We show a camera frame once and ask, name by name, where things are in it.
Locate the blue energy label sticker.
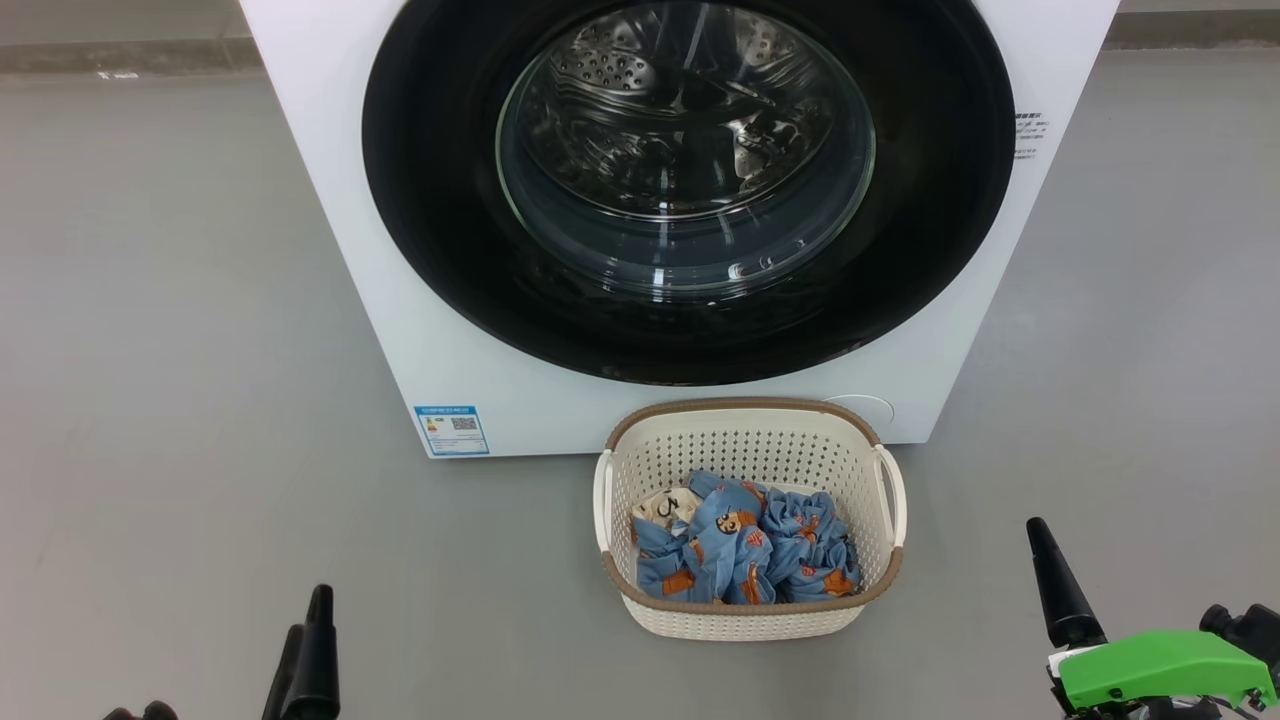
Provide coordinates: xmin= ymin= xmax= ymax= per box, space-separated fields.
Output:
xmin=414 ymin=404 xmax=491 ymax=457

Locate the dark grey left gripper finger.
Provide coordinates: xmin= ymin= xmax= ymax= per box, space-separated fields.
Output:
xmin=285 ymin=585 xmax=341 ymax=720
xmin=262 ymin=625 xmax=304 ymax=720

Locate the cream perforated laundry basket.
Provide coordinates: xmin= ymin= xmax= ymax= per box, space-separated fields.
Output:
xmin=593 ymin=398 xmax=908 ymax=641

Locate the white front-load washing machine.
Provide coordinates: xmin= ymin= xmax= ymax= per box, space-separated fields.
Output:
xmin=238 ymin=0 xmax=1121 ymax=459

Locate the blue bear-print garment with cream patch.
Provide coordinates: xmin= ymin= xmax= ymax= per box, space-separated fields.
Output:
xmin=630 ymin=470 xmax=776 ymax=606

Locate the black round glass washer door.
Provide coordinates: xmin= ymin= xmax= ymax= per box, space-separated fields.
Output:
xmin=362 ymin=0 xmax=1017 ymax=387

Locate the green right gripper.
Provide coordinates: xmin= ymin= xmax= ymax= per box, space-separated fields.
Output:
xmin=1027 ymin=517 xmax=1279 ymax=720

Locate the round white filter cover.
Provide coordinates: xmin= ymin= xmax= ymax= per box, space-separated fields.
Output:
xmin=820 ymin=394 xmax=896 ymax=431

